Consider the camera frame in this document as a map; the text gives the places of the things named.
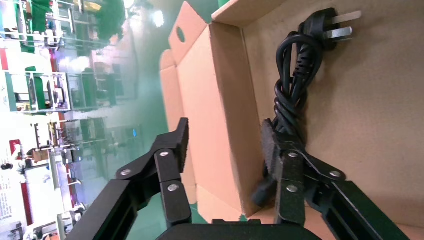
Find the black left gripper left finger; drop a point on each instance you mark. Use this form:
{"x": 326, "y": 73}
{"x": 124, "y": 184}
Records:
{"x": 165, "y": 172}

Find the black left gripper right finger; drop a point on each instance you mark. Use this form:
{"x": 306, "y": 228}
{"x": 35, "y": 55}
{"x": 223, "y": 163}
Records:
{"x": 291, "y": 185}

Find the flat open cardboard box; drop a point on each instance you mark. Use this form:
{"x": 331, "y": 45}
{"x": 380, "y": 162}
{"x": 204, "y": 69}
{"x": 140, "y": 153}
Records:
{"x": 364, "y": 116}

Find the white metal rack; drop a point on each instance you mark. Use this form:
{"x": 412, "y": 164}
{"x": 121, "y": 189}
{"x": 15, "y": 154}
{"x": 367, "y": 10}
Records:
{"x": 39, "y": 92}

